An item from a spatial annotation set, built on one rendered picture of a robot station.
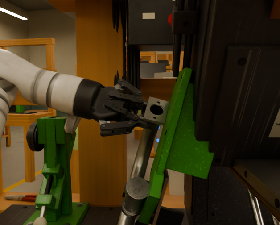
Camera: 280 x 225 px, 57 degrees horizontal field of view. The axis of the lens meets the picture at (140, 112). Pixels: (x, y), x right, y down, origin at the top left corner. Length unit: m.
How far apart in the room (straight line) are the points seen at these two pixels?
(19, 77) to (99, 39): 0.34
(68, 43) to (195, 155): 11.50
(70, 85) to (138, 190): 0.22
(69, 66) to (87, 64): 10.92
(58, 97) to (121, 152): 0.36
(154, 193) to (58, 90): 0.25
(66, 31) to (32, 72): 11.45
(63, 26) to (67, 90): 11.58
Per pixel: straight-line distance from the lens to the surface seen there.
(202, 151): 0.42
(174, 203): 0.88
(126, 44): 0.79
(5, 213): 0.85
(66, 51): 11.83
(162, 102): 0.50
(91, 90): 0.48
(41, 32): 12.54
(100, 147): 0.80
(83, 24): 0.81
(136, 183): 0.43
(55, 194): 0.68
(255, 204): 0.44
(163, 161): 0.41
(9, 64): 0.54
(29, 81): 0.52
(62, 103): 0.49
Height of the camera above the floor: 1.24
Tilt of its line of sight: 5 degrees down
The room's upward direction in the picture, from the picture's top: straight up
